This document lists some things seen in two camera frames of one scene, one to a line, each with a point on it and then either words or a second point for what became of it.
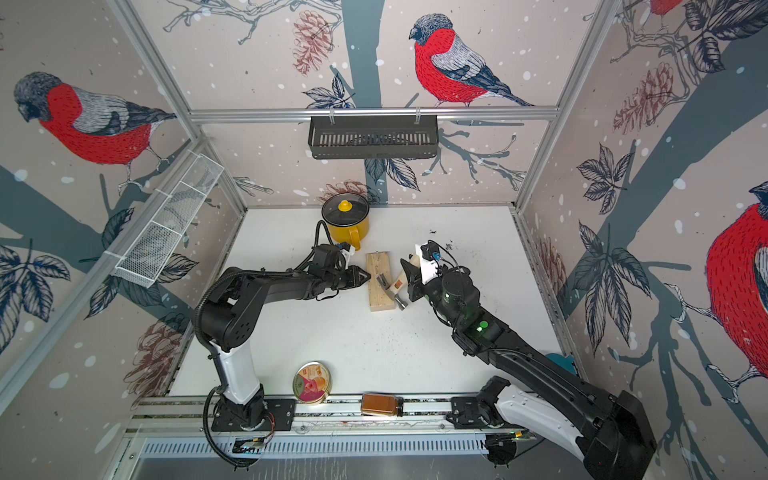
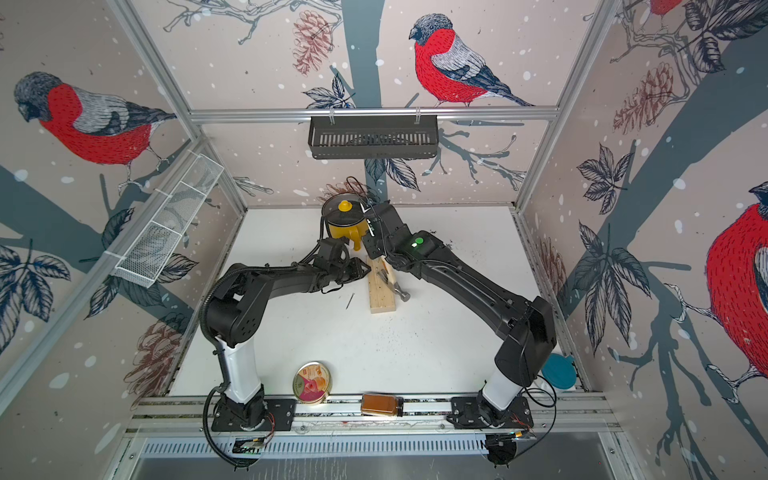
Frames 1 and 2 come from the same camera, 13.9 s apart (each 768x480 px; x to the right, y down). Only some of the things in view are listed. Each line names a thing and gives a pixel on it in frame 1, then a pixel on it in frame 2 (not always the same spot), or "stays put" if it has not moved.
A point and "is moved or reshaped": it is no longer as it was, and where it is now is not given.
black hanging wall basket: [373, 137] stays put
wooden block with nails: [379, 263] stays put
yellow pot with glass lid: [347, 217] stays put
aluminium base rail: [315, 415] stays put
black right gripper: [415, 283] -> [372, 249]
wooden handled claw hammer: [399, 284] is moved or reshaped
